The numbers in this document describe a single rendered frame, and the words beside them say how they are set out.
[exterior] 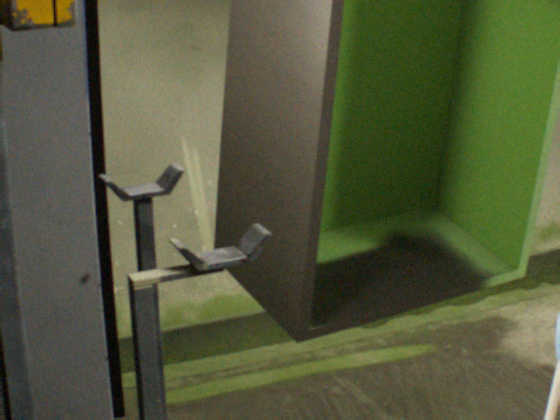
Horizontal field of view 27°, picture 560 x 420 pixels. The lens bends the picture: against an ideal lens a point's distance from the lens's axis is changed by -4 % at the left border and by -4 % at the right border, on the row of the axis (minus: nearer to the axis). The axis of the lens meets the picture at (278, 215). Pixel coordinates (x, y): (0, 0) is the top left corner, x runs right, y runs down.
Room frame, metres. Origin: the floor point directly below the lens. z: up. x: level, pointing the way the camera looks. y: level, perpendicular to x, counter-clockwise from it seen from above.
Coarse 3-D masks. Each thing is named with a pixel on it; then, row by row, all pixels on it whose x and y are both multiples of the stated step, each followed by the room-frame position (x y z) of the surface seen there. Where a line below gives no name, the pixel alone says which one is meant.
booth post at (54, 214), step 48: (48, 48) 1.41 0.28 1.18; (48, 96) 1.41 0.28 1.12; (48, 144) 1.41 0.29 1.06; (48, 192) 1.41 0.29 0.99; (48, 240) 1.40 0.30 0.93; (96, 240) 1.43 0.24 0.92; (48, 288) 1.40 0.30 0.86; (96, 288) 1.43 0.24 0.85; (48, 336) 1.40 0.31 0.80; (96, 336) 1.43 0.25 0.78; (48, 384) 1.39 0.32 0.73; (96, 384) 1.42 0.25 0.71
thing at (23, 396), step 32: (0, 64) 0.89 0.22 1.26; (0, 96) 0.89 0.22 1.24; (0, 128) 0.89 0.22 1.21; (0, 160) 0.89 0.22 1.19; (0, 192) 0.89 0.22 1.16; (0, 224) 0.89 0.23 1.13; (0, 256) 0.88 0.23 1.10; (0, 288) 0.88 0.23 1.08; (0, 320) 0.88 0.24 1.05; (0, 352) 0.89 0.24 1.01; (0, 384) 0.88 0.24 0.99; (0, 416) 0.88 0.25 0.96; (32, 416) 0.89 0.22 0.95
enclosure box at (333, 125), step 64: (256, 0) 2.20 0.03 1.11; (320, 0) 2.00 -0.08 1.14; (384, 0) 2.48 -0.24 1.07; (448, 0) 2.58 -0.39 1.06; (512, 0) 2.45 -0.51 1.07; (256, 64) 2.20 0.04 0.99; (320, 64) 2.01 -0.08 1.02; (384, 64) 2.52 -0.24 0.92; (448, 64) 2.62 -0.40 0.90; (512, 64) 2.45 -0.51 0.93; (256, 128) 2.21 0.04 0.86; (320, 128) 2.02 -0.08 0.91; (384, 128) 2.56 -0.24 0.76; (448, 128) 2.65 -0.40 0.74; (512, 128) 2.45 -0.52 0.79; (256, 192) 2.22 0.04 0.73; (320, 192) 2.05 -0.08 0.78; (384, 192) 2.60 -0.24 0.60; (448, 192) 2.65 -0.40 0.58; (512, 192) 2.44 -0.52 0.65; (320, 256) 2.43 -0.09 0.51; (384, 256) 2.44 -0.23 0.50; (448, 256) 2.46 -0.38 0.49; (512, 256) 2.44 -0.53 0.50; (320, 320) 2.18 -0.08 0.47
